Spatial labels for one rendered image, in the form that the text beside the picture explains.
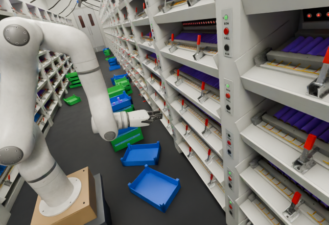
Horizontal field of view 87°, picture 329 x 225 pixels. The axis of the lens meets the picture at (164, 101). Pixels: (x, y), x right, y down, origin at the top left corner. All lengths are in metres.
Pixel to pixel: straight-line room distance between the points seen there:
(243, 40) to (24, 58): 0.62
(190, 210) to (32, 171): 0.85
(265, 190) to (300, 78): 0.40
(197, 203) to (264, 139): 0.77
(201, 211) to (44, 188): 0.83
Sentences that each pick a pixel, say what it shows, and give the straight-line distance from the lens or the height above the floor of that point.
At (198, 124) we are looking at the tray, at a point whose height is 0.49.
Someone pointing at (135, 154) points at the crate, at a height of 0.00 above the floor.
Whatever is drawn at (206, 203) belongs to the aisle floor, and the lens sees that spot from 1.25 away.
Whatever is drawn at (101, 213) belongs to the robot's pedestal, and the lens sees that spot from 1.03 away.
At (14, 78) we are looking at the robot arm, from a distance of 0.73.
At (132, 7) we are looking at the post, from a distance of 1.81.
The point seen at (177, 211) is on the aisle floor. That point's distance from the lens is 1.23.
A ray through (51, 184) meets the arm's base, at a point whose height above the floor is 0.52.
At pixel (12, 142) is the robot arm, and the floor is 0.78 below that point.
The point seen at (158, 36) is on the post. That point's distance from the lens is 1.12.
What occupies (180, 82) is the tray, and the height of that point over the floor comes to 0.69.
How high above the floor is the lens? 1.05
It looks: 26 degrees down
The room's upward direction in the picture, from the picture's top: 12 degrees counter-clockwise
